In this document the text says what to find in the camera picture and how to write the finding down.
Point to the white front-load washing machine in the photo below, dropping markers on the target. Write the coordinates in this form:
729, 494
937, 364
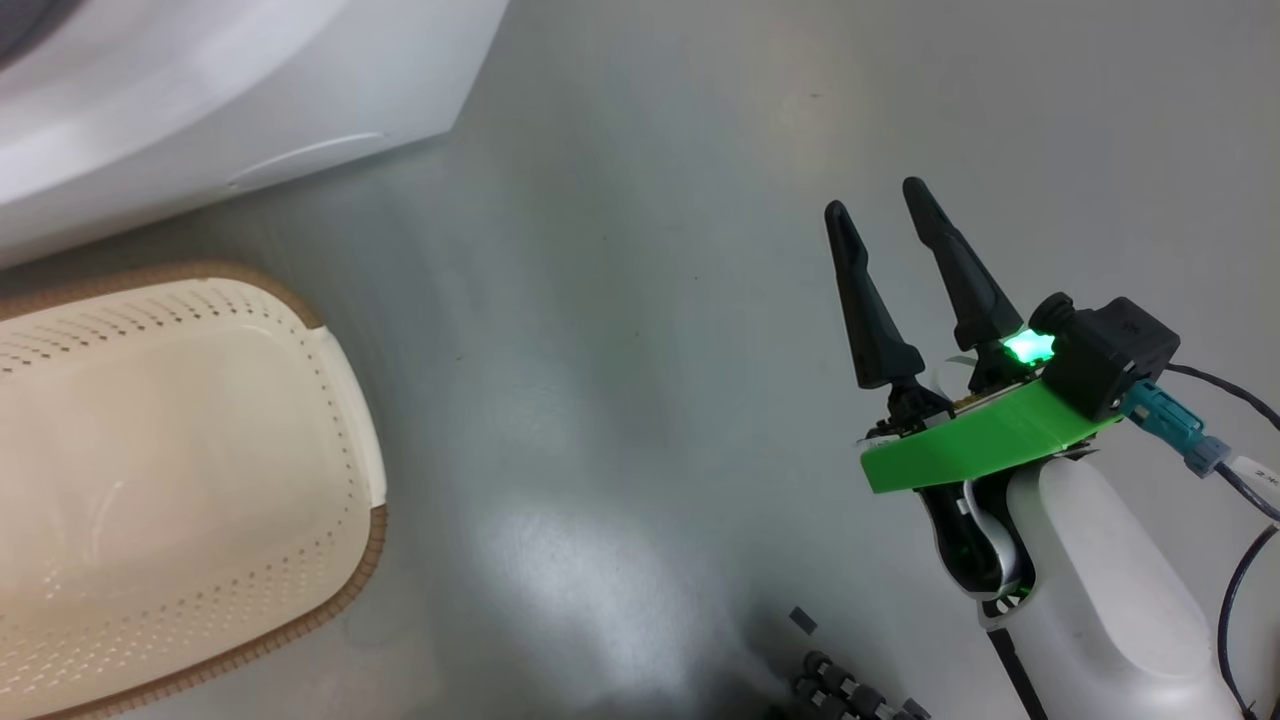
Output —
250, 90

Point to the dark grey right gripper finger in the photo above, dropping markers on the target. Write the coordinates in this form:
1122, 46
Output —
965, 285
875, 320

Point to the cream perforated laundry basket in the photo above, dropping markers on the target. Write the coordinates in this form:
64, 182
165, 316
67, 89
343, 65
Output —
150, 450

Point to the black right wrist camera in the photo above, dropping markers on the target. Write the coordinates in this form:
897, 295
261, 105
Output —
1110, 350

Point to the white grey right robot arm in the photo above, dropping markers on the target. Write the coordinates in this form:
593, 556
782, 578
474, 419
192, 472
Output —
1100, 600

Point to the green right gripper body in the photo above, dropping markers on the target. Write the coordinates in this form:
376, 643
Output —
980, 435

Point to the small dark square piece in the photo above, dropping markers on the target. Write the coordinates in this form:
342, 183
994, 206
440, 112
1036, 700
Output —
803, 620

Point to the round dark washing machine door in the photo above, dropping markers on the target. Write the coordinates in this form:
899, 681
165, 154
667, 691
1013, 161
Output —
20, 25

